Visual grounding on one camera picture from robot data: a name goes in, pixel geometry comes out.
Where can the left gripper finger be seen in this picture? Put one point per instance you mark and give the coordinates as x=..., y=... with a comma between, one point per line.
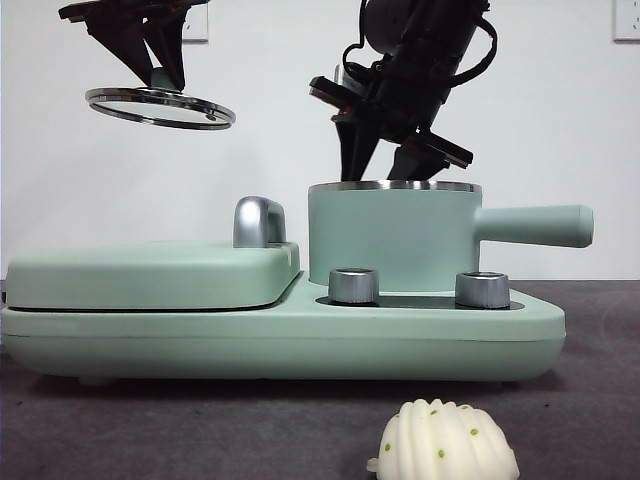
x=125, y=45
x=170, y=45

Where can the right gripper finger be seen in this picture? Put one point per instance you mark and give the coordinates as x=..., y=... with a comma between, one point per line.
x=415, y=162
x=356, y=150

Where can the glass pot lid green knob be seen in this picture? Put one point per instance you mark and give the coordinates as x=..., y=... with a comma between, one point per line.
x=160, y=107

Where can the pleated white bun green dots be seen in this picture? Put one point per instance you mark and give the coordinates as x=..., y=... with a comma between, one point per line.
x=445, y=445

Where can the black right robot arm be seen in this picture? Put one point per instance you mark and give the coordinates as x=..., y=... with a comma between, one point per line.
x=415, y=25

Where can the silver control knob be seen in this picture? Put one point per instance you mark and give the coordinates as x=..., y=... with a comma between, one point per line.
x=481, y=290
x=352, y=287

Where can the green breakfast machine base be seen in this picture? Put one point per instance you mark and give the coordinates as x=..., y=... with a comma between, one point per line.
x=300, y=340

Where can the green griddle cover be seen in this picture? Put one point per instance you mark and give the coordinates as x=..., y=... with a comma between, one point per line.
x=150, y=280

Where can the white wall socket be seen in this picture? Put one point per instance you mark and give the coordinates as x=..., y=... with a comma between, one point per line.
x=627, y=20
x=197, y=22

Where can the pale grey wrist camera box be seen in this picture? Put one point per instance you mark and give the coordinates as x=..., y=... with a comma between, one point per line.
x=339, y=74

